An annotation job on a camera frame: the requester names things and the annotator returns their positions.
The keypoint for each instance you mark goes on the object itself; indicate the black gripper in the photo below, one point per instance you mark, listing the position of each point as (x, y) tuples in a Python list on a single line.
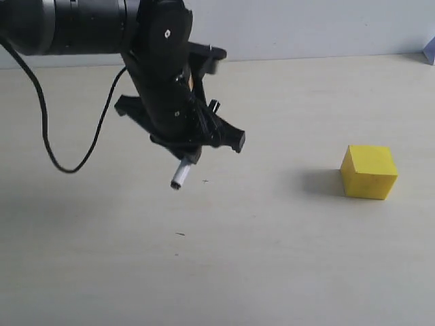
[(207, 129)]

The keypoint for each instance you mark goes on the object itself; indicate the black and white marker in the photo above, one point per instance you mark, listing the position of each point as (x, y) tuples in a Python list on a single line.
[(181, 174)]

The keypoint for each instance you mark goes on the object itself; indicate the yellow foam cube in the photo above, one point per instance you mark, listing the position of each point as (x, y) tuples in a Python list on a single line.
[(368, 172)]

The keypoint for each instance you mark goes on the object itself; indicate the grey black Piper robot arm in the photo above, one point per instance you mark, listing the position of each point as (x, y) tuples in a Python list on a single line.
[(153, 39)]

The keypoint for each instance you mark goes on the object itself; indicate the blue white object at edge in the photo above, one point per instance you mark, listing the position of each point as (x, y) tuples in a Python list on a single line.
[(429, 52)]

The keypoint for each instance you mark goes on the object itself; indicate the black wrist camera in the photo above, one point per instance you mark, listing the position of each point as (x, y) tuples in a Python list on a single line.
[(202, 60)]

